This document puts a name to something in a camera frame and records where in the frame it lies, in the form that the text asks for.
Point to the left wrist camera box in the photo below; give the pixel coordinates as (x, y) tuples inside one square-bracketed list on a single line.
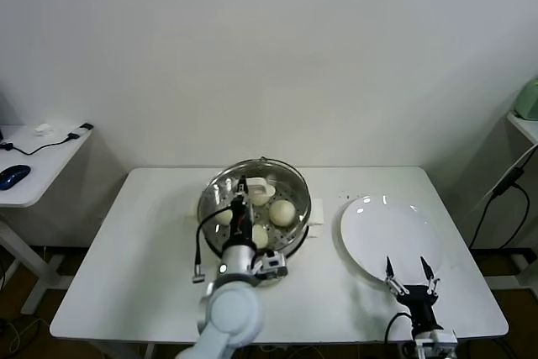
[(273, 266)]

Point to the white electric cooker base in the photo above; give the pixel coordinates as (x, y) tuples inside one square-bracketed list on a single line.
[(317, 212)]

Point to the white side desk with mouse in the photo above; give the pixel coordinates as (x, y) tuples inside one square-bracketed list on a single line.
[(42, 174)]

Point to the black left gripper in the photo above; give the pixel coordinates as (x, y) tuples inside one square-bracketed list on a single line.
[(240, 228)]

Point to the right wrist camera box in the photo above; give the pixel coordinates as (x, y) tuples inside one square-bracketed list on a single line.
[(437, 337)]

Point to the large white round plate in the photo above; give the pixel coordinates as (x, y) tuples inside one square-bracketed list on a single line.
[(378, 233)]

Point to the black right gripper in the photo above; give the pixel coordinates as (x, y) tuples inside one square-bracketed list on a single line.
[(420, 304)]

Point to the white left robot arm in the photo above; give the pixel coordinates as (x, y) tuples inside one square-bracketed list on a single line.
[(231, 313)]

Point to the stainless steel steamer basket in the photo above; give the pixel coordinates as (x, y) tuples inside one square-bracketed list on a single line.
[(296, 244)]

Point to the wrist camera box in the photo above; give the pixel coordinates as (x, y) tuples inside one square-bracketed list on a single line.
[(437, 337), (273, 266)]

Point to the small white object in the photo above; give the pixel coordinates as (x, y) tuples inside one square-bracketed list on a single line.
[(42, 128)]

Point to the white side desk with appliance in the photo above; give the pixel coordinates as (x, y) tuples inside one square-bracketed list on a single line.
[(525, 130)]

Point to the dark monitor edge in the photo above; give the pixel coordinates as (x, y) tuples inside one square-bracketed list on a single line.
[(1, 121)]

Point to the blue computer mouse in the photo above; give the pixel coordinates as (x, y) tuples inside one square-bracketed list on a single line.
[(14, 175)]

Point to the scattered brown crumbs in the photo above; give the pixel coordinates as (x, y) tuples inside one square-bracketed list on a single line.
[(344, 196)]

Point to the white flat device black end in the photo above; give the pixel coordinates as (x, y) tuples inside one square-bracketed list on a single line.
[(80, 130)]

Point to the mint green appliance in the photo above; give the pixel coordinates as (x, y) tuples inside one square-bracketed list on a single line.
[(529, 100)]

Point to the white steamed baozi bun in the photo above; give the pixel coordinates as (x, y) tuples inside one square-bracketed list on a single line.
[(261, 238), (260, 200), (223, 217), (281, 213)]

